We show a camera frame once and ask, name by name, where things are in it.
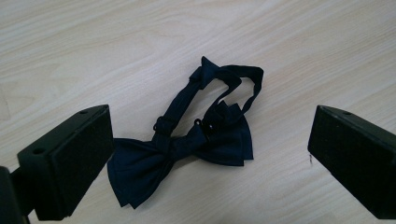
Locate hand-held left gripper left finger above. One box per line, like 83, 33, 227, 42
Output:
9, 104, 116, 221

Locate navy blue bow tie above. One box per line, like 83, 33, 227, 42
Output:
106, 55, 264, 210

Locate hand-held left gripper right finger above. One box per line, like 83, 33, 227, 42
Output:
307, 105, 396, 220

